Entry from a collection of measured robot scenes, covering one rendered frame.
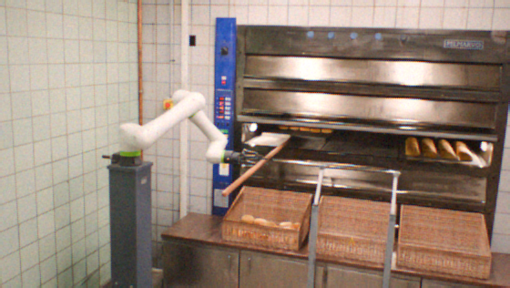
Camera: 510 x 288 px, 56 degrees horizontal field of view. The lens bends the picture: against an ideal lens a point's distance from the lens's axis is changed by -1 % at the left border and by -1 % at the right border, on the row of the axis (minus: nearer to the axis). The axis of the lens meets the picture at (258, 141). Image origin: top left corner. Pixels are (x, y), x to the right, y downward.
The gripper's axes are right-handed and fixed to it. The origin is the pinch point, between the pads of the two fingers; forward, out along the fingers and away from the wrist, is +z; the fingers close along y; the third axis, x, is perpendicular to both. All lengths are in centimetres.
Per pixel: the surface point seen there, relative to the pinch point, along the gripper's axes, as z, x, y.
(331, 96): 36, -56, -41
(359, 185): 61, -51, 23
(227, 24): -46, -51, -90
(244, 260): -10, 0, 72
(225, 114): -45, -51, -22
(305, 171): 20, -54, 18
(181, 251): -58, -1, 73
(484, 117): 141, -52, -34
